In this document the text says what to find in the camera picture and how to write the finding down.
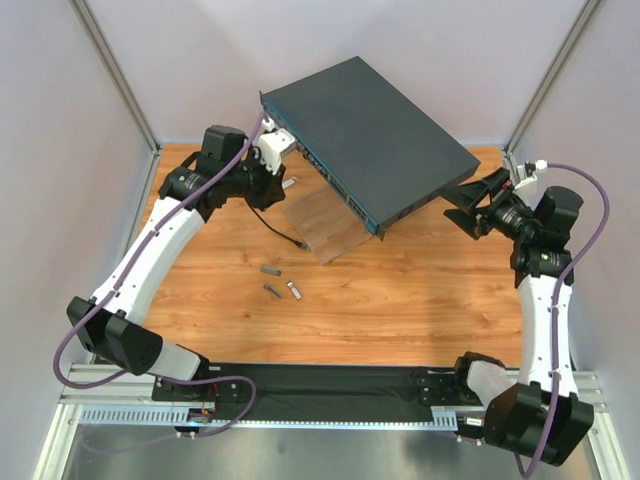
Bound blue-faced grey network switch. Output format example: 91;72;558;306
260;56;480;238

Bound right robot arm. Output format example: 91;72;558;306
443;168;594;478

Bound aluminium frame post right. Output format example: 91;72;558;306
503;0;604;156

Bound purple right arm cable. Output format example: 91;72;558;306
457;162;612;480

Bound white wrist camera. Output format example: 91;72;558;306
514;159;548;200
256;117;296;176

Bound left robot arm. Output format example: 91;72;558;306
67;121;295;381

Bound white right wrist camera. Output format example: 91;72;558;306
514;159;548;200

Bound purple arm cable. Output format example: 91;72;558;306
53;110;266;451
457;162;612;480

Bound aluminium frame post left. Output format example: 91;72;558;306
69;0;161;154

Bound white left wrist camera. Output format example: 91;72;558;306
256;117;296;176

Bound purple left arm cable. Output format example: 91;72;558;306
53;110;266;451

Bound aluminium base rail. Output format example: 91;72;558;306
59;362;609;436

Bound silver sfp module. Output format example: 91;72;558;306
282;177;298;190
263;284;282;300
260;266;282;276
287;282;302;300

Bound wooden support board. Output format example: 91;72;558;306
284;187;373;266

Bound aluminium frame post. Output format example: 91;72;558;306
69;0;161;154
503;0;604;156

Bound black patch cable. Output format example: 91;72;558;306
247;199;310;251

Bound black cloth strip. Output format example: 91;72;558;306
209;362;511;425

